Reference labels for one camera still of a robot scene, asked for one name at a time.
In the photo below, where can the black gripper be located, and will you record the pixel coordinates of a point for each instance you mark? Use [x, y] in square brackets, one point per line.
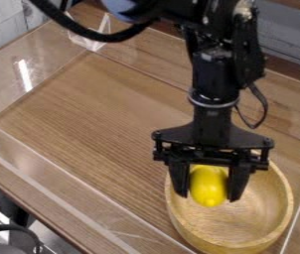
[212, 141]

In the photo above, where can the yellow lemon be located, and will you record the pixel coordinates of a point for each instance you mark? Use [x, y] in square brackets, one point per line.
[208, 188]

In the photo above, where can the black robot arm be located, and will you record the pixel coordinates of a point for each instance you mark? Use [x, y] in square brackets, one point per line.
[220, 32]

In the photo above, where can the brown wooden bowl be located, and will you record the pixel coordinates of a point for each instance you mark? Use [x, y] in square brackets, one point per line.
[242, 227]

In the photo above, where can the clear acrylic tray wall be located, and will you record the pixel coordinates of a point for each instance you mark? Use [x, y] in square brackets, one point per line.
[78, 113]

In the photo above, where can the black metal bracket with screw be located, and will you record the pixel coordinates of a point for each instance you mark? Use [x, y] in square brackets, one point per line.
[34, 246]

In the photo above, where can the clear acrylic corner bracket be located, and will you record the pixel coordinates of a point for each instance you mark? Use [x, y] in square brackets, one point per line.
[92, 42]

